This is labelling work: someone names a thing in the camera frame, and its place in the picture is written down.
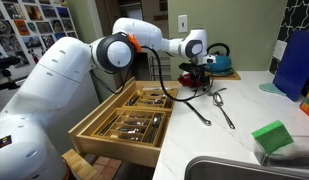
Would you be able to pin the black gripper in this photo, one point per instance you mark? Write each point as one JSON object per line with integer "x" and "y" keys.
{"x": 194, "y": 71}

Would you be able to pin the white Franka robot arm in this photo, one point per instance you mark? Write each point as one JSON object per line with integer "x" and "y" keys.
{"x": 60, "y": 66}

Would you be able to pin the short silver fork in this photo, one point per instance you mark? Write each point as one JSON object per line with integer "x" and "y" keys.
{"x": 218, "y": 91}

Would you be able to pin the small bamboo cutlery tray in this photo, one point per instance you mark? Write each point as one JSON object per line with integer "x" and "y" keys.
{"x": 172, "y": 100}

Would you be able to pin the large bamboo cutlery tray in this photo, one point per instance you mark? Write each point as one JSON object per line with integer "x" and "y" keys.
{"x": 164, "y": 128}

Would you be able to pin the dark cutlery piece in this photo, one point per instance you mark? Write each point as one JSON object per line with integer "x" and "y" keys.
{"x": 134, "y": 100}

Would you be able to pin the light wooden kitchen drawer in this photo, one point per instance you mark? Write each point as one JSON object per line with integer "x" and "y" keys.
{"x": 117, "y": 153}

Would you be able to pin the red cloth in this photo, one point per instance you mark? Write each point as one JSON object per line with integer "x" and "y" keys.
{"x": 184, "y": 80}

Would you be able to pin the wooden trivet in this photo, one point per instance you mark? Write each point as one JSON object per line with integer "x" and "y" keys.
{"x": 235, "y": 76}

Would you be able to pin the long silver spoon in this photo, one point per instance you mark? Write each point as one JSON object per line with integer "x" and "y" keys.
{"x": 224, "y": 113}

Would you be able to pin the clear plastic wrapped bundle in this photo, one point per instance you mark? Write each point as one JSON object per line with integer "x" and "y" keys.
{"x": 159, "y": 89}

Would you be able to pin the large silver serving spoon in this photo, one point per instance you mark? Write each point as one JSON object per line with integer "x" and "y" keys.
{"x": 156, "y": 121}

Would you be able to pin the pale teal round coaster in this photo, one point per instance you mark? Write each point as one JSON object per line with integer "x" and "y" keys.
{"x": 269, "y": 89}

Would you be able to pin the green sponge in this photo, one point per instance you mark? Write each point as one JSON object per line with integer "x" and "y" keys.
{"x": 272, "y": 136}

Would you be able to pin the stainless steel sink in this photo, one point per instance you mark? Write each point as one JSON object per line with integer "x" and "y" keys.
{"x": 227, "y": 170}

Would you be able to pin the clear sponge holder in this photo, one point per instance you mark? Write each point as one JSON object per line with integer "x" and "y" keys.
{"x": 294, "y": 155}

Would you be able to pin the wooden butcher block table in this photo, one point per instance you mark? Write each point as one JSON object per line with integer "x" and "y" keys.
{"x": 79, "y": 165}

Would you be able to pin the blue fridge photo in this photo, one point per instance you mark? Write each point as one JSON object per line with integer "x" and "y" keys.
{"x": 63, "y": 12}

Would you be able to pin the grey fridge photo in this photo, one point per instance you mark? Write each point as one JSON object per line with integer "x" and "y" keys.
{"x": 49, "y": 11}

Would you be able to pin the red figure fridge magnet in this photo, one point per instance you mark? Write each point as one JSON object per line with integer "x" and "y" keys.
{"x": 34, "y": 55}

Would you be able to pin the white refrigerator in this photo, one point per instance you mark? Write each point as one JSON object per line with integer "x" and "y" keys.
{"x": 25, "y": 68}

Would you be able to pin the brown fridge photo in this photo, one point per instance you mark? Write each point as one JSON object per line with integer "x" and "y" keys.
{"x": 34, "y": 12}

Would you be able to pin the white light switch plate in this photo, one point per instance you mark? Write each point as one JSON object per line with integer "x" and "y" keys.
{"x": 183, "y": 23}

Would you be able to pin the brown wall sign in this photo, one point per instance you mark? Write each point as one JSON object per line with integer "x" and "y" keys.
{"x": 164, "y": 16}

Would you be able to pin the white wall outlet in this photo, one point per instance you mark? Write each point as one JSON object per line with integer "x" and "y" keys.
{"x": 280, "y": 50}

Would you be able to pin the black camera stand clamp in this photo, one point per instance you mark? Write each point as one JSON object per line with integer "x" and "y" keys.
{"x": 5, "y": 65}

